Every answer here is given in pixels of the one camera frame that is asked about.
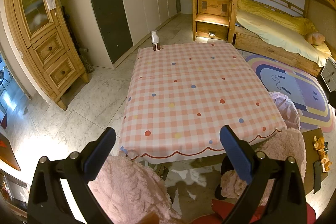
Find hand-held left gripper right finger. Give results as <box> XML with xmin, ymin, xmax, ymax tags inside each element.
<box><xmin>220</xmin><ymin>125</ymin><xmax>308</xmax><ymax>224</ymax></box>

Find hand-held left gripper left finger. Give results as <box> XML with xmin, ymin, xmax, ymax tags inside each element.
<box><xmin>26</xmin><ymin>127</ymin><xmax>116</xmax><ymax>224</ymax></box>

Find pink plastic bag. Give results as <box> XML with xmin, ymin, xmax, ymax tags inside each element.
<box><xmin>269</xmin><ymin>91</ymin><xmax>301</xmax><ymax>130</ymax></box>

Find red cloth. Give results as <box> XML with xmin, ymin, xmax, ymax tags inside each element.
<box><xmin>192</xmin><ymin>199</ymin><xmax>315</xmax><ymax>224</ymax></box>

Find table with pink checkered cloth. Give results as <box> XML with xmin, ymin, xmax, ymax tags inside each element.
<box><xmin>118</xmin><ymin>43</ymin><xmax>288</xmax><ymax>165</ymax></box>

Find black knife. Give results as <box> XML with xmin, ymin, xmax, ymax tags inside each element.
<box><xmin>314</xmin><ymin>160</ymin><xmax>323</xmax><ymax>194</ymax></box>

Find orange peels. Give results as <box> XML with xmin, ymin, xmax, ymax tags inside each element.
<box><xmin>313</xmin><ymin>136</ymin><xmax>332</xmax><ymax>172</ymax></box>

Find orange framed board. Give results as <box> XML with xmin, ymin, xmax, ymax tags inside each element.
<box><xmin>0</xmin><ymin>132</ymin><xmax>21</xmax><ymax>172</ymax></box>

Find rainbow oval rug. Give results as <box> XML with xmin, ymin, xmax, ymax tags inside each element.
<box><xmin>244</xmin><ymin>54</ymin><xmax>336</xmax><ymax>134</ymax></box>

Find camouflage bag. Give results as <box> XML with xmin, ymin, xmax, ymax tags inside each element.
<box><xmin>79</xmin><ymin>48</ymin><xmax>95</xmax><ymax>73</ymax></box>

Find wooden bunk bed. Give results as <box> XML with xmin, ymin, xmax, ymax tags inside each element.
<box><xmin>231</xmin><ymin>0</ymin><xmax>336</xmax><ymax>77</ymax></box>

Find wooden cabinet with glass door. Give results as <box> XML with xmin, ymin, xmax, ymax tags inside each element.
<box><xmin>4</xmin><ymin>0</ymin><xmax>88</xmax><ymax>110</ymax></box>

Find small white cabinet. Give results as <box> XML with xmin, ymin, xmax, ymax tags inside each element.
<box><xmin>319</xmin><ymin>57</ymin><xmax>336</xmax><ymax>92</ymax></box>

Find white spray bottle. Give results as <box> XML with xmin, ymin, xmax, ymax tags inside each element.
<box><xmin>150</xmin><ymin>30</ymin><xmax>161</xmax><ymax>52</ymax></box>

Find pale yellow bed sheet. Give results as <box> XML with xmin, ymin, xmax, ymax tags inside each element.
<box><xmin>235</xmin><ymin>9</ymin><xmax>332</xmax><ymax>67</ymax></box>

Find pink plush toy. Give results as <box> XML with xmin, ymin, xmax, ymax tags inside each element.
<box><xmin>306</xmin><ymin>32</ymin><xmax>326</xmax><ymax>46</ymax></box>

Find yellow blanket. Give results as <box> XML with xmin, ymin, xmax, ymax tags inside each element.
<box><xmin>238</xmin><ymin>0</ymin><xmax>319</xmax><ymax>35</ymax></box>

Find dark chalkboard panel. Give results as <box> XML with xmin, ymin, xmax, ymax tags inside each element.
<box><xmin>82</xmin><ymin>0</ymin><xmax>133</xmax><ymax>64</ymax></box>

